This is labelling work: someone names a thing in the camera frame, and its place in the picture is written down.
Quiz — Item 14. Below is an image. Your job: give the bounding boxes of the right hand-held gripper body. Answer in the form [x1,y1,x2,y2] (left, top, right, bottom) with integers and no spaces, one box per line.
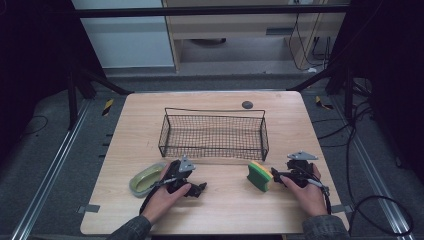
[278,150,319,189]

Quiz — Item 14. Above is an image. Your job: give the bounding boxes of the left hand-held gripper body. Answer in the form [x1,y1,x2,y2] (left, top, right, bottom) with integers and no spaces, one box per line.
[165,154,198,195]

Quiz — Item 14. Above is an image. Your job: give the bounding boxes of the green and yellow sponge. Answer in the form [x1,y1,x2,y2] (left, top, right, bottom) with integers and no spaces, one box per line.
[246,160,274,193]

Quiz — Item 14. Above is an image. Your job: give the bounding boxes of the person's right hand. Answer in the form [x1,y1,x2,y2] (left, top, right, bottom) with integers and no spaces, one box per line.
[279,163,330,220]

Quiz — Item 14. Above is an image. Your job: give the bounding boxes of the person's left hand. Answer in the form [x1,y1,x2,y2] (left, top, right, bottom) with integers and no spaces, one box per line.
[141,163,193,225]

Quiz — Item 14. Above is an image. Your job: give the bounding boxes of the green oval soap dish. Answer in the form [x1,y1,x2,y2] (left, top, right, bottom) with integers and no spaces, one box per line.
[128,162,168,199]

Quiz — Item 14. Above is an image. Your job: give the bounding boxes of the yellow and black tape strip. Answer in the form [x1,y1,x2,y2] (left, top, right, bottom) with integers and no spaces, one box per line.
[314,95,334,111]
[101,98,115,117]

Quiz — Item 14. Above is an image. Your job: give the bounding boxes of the black metal stand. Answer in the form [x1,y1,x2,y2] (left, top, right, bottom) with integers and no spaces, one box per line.
[285,63,356,122]
[65,63,135,132]

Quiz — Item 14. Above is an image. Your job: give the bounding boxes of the white cabinet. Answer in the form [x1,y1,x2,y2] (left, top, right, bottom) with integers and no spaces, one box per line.
[70,0,176,70]

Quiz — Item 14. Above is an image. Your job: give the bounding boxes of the light wooden desk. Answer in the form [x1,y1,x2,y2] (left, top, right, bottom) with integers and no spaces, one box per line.
[161,0,352,73]

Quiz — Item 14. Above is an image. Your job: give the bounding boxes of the left hand-held gripper cable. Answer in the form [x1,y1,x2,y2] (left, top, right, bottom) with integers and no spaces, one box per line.
[138,177,179,216]

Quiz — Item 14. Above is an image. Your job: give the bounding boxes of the hand-held gripper cable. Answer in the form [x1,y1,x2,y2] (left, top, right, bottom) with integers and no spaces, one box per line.
[138,177,179,216]
[293,164,333,216]

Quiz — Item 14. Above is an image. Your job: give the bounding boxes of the right hand-held gripper cable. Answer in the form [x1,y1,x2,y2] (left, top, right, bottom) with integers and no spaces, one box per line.
[293,164,333,216]

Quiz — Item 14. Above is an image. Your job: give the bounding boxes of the black wire mesh basket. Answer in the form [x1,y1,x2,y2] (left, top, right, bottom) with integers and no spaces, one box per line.
[157,107,270,163]

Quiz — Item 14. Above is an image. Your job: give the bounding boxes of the grey table bracket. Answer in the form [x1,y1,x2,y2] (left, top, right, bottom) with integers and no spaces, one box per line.
[77,204,101,214]
[331,204,354,215]

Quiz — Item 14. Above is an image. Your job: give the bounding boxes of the aluminium floor rail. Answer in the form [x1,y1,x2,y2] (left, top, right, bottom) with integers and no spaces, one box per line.
[331,96,418,240]
[9,99,93,240]

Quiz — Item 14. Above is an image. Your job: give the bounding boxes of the black looped floor cable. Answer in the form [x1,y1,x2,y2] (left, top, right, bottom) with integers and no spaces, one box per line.
[347,194,415,237]

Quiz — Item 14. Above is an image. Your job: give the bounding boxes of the black hanging desk cables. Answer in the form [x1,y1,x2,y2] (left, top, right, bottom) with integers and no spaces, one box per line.
[287,12,334,72]

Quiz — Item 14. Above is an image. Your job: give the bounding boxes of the black horizontal frame bar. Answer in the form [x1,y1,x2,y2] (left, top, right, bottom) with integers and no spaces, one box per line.
[73,4,350,19]

